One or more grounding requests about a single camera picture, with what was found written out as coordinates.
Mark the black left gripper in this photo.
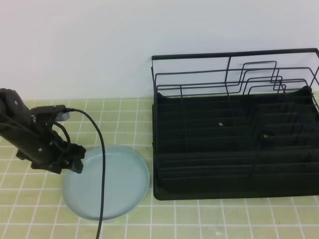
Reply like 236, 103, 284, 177
16, 106, 86, 174

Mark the light blue round plate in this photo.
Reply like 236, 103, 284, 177
62, 145, 150, 221

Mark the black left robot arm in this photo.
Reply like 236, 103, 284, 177
0, 88, 86, 174

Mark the black drip tray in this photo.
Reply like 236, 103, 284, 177
153, 87, 319, 200

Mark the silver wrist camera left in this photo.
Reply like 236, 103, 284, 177
55, 112, 70, 122

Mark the black camera cable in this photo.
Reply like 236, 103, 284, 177
65, 107, 106, 239

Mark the black wire dish rack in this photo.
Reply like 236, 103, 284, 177
151, 48, 319, 180

